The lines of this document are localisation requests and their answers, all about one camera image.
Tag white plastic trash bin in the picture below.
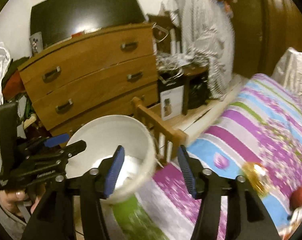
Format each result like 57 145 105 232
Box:
66 115 157 204

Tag person's left hand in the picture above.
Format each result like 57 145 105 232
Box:
0 184 46 218

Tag yellow plastic wrapper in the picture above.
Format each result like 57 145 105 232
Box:
242 162 272 198

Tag red apple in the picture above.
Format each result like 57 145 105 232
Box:
290 186 302 210

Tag wooden chest of drawers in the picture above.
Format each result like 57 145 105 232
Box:
18 23 158 136

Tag colourful striped bed sheet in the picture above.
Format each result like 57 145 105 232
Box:
110 74 302 239

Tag mickey mouse cup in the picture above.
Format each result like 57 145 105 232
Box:
29 31 43 56

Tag white product box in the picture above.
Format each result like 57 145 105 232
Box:
160 86 184 121

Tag black flat television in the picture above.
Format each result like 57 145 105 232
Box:
30 0 145 49

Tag silver fabric covered chair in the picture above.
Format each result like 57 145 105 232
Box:
271 47 302 100

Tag grey striped draped cloth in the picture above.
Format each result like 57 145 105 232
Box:
160 0 234 99

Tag dark wooden wardrobe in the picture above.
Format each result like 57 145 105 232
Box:
224 0 302 78

